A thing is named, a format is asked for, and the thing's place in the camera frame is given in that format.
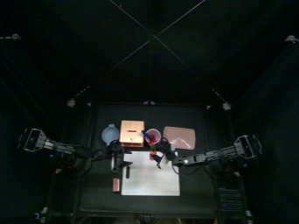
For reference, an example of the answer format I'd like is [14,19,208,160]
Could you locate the orange toy carrot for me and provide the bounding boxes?
[148,150,163,165]

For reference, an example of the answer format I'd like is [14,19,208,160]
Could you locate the red plastic cup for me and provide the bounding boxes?
[144,128,163,146]

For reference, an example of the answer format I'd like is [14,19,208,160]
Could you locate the light blue bowl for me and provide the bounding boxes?
[100,123,121,146]

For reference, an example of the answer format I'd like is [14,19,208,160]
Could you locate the white cutting board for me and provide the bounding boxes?
[120,150,181,197]

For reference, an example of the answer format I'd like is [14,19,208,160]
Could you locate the pink square plate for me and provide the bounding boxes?
[161,125,197,151]

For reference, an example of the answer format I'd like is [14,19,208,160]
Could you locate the blue plastic utensil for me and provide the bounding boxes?
[140,129,155,142]

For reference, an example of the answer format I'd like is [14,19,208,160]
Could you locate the wooden box with red front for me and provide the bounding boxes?
[117,119,145,149]

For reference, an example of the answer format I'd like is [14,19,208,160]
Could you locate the small rectangular block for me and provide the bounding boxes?
[112,178,121,193]

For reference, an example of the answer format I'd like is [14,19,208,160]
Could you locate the thin diagonal brace cable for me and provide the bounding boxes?
[69,0,207,104]
[107,0,231,109]

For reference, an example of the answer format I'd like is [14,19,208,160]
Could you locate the metal frame corner bracket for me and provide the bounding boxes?
[284,34,299,44]
[0,33,22,42]

